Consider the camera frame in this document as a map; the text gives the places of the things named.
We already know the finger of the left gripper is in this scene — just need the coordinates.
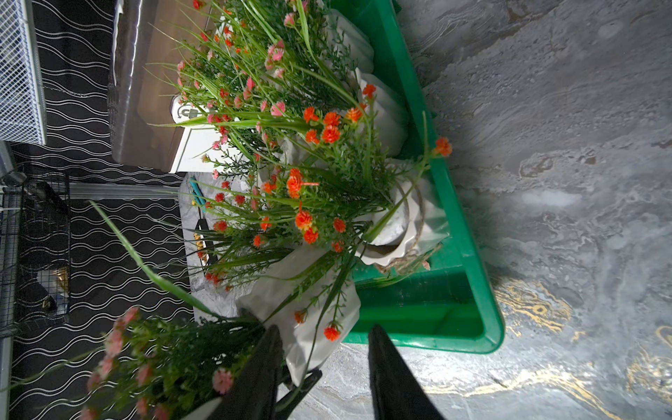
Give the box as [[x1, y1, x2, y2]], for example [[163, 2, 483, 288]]
[[276, 367, 323, 415]]

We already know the white mesh wall basket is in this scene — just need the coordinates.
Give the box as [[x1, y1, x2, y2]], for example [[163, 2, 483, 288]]
[[1, 0, 47, 146]]

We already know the pink flower pot front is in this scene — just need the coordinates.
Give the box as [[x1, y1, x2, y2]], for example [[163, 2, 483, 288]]
[[176, 1, 286, 160]]

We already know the green plastic tray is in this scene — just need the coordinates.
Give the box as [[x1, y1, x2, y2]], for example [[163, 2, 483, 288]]
[[332, 1, 505, 355]]

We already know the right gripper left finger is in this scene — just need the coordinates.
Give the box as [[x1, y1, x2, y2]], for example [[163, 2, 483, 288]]
[[209, 325, 283, 419]]

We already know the brown lidded storage box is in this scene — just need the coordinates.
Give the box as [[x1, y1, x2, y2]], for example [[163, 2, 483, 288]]
[[108, 1, 214, 173]]

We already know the pink flower pot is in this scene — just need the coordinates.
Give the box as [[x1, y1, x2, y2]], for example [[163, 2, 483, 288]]
[[0, 201, 264, 420], [176, 1, 286, 160]]

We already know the black picture card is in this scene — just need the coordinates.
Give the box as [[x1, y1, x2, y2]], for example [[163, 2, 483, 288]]
[[194, 218, 217, 267]]

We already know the teal handled tool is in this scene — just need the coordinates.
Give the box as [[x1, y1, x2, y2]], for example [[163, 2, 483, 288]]
[[188, 177, 208, 209]]

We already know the orange flower pot tray front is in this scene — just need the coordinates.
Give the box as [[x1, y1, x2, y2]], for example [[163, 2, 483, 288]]
[[256, 83, 455, 274]]

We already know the black wire wall basket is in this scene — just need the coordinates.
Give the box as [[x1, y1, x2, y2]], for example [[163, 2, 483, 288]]
[[1, 164, 72, 339]]

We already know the pink flower pot back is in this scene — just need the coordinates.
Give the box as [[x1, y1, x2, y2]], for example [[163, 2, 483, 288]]
[[0, 201, 264, 420]]

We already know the green grass pot back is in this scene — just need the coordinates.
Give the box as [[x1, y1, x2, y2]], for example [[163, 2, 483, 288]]
[[255, 69, 410, 177]]

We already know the green plant pot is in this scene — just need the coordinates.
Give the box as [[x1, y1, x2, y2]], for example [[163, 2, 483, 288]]
[[190, 97, 341, 218]]

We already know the red flower pot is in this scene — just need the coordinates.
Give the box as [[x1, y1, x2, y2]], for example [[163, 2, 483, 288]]
[[180, 182, 361, 385]]

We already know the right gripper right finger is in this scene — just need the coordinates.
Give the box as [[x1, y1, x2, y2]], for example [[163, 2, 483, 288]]
[[369, 325, 444, 419]]

